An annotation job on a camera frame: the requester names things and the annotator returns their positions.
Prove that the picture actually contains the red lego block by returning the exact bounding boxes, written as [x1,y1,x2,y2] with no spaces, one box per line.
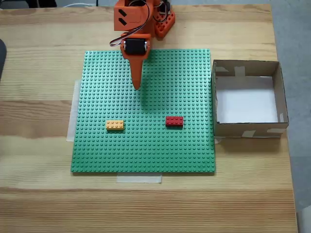
[165,116,184,130]

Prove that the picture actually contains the yellow lego block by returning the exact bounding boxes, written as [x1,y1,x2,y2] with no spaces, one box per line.
[105,120,126,132]

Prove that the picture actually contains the green lego baseplate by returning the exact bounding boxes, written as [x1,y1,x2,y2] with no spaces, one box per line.
[70,48,216,175]

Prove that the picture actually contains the white paper box lining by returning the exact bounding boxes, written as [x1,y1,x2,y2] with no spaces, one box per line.
[215,76,279,124]

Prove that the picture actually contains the brown cardboard box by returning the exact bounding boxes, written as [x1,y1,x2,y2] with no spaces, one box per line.
[211,59,290,138]

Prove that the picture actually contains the black object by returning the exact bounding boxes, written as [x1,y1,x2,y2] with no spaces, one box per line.
[24,0,58,8]

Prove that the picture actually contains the dark grey object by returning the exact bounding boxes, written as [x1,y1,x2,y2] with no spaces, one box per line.
[0,38,7,81]

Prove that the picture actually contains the gripper servo cable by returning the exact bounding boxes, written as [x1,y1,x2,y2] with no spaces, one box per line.
[109,2,153,48]

